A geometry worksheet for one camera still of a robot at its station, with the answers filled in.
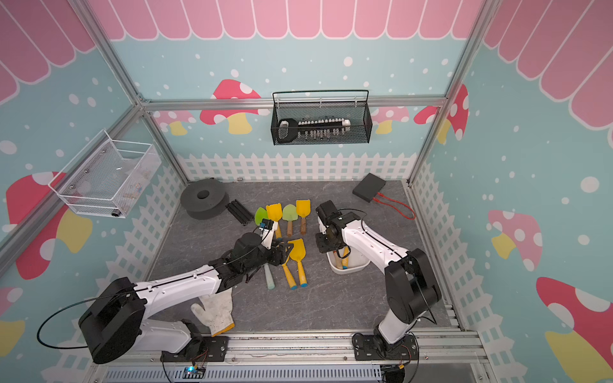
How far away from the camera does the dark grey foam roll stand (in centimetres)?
107

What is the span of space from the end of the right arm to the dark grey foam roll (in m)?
0.54

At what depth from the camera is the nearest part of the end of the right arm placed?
0.64 m
